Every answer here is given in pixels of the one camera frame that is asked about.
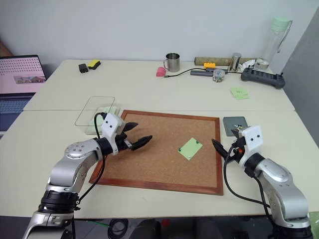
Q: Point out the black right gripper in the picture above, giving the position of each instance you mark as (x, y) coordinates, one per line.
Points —
(236, 152)

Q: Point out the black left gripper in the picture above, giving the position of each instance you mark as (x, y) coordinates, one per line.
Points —
(122, 144)

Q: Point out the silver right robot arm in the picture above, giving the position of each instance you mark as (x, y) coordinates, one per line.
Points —
(281, 184)

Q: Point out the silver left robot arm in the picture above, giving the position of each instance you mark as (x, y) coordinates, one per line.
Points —
(72, 171)

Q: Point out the green paper note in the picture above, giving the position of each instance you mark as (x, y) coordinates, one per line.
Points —
(190, 149)

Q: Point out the wood framed cork board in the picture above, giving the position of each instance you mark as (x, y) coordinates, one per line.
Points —
(162, 159)

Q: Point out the green sticky note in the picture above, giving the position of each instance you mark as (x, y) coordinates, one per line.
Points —
(238, 90)
(245, 97)

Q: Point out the jar of pins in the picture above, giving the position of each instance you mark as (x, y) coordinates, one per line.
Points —
(218, 76)

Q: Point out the black small box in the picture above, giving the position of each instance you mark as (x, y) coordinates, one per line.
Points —
(83, 68)

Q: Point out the grey square plate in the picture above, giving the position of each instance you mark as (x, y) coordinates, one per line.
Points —
(234, 122)

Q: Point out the clear plastic box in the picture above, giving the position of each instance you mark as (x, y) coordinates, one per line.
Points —
(86, 114)

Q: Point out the pink eraser block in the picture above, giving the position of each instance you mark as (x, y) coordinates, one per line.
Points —
(161, 71)

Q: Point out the grey usb hub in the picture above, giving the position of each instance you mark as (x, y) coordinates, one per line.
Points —
(200, 72)

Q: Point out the stainless steel mug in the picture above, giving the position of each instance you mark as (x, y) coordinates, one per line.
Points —
(173, 62)

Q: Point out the yellow black sponge eraser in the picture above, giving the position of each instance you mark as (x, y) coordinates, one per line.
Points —
(94, 64)

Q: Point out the yellow toy brick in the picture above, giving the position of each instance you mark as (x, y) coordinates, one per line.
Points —
(209, 65)

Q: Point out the shiny metal cylinder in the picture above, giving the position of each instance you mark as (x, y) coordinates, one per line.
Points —
(234, 62)

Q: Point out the wooden ruler block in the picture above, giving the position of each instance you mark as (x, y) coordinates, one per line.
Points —
(211, 60)

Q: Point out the round metal tin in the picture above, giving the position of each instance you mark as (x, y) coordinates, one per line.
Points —
(261, 64)

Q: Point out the grey partition panel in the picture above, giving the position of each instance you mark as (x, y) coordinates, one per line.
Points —
(304, 82)

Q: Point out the clear bottle with green lid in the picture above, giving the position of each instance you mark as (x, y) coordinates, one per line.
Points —
(275, 42)

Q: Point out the laptop with pink screen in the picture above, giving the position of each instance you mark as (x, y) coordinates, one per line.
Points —
(17, 79)

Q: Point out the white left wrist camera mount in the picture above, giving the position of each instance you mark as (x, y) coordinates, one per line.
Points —
(111, 125)

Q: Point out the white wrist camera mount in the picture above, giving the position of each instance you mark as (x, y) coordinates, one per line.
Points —
(253, 139)
(111, 125)

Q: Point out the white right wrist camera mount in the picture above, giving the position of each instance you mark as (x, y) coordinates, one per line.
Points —
(253, 139)

